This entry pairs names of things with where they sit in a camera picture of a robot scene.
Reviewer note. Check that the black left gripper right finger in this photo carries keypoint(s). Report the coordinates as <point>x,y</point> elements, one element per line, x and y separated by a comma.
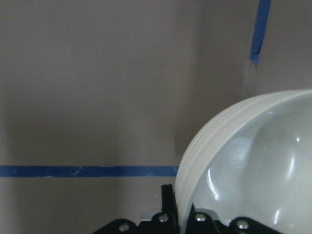
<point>202,222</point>

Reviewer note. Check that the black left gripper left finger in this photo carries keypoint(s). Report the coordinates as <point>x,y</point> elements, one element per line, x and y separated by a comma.
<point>164,222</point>

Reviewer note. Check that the white ceramic bowl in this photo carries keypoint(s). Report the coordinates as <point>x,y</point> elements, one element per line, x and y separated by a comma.
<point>254,159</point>

